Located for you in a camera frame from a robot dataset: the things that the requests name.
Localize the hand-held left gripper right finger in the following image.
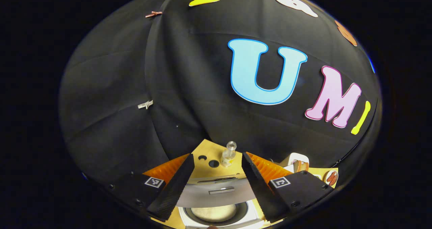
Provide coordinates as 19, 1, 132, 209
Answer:
241, 152, 334, 223

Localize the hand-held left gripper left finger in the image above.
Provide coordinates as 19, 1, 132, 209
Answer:
108, 153, 195, 222

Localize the white rice cooker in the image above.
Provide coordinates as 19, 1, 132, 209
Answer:
174, 176, 270, 229

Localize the small clear bottle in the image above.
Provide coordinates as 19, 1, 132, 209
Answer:
221, 141, 237, 168

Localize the white toaster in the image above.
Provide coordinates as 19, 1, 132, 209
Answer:
283, 152, 310, 174

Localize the round white plate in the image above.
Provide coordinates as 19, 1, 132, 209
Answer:
324, 169, 339, 187

